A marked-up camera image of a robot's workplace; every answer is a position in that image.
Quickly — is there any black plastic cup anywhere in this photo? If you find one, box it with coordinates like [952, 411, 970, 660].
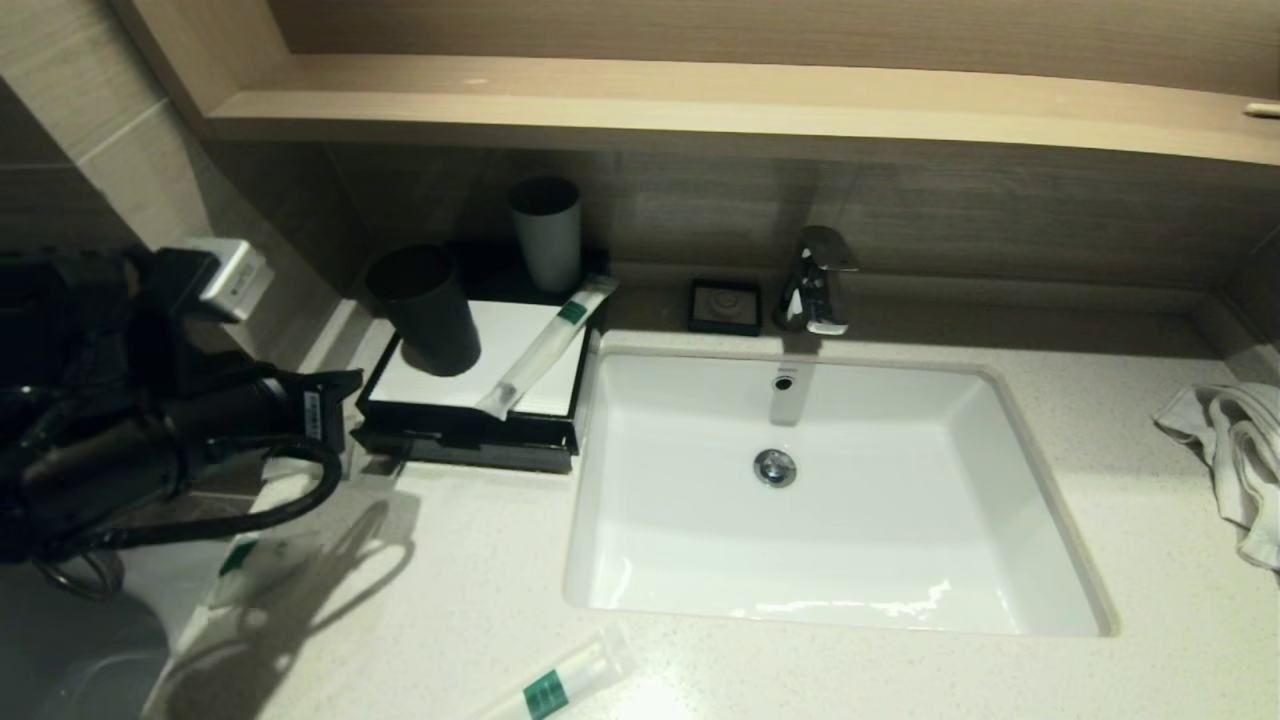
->
[365, 245, 483, 378]

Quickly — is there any black box with white top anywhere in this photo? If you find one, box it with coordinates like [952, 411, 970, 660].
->
[355, 290, 606, 433]

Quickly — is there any small white packet green label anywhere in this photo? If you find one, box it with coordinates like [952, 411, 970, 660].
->
[263, 455, 346, 483]
[208, 535, 326, 609]

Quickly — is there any grey rounded fixture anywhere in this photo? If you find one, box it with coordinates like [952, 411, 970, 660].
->
[0, 590, 171, 720]

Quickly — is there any black cup tray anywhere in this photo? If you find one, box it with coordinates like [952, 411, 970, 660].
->
[445, 240, 611, 306]

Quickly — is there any long toothbrush packet green label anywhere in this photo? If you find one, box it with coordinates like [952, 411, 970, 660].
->
[475, 275, 621, 421]

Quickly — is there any grey plastic cup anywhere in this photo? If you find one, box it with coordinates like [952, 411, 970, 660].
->
[510, 177, 584, 294]

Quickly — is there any clear toothbrush packet green label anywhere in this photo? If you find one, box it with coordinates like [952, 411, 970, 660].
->
[478, 622, 638, 720]

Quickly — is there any black square soap dish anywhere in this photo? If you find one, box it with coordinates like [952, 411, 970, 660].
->
[687, 279, 764, 337]

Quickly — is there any light wooden shelf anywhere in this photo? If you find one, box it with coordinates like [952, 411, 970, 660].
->
[110, 0, 1280, 171]

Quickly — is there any chrome faucet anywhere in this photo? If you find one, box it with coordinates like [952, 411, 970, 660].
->
[775, 225, 861, 337]

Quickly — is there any white ceramic sink basin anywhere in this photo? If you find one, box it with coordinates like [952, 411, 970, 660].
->
[562, 345, 1119, 639]

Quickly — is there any white towel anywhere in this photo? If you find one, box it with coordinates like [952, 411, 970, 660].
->
[1152, 382, 1280, 571]

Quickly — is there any black hose loop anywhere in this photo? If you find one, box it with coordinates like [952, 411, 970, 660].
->
[30, 550, 128, 603]

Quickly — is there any smooth black arm cable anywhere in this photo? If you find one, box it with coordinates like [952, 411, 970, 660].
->
[40, 435, 346, 561]

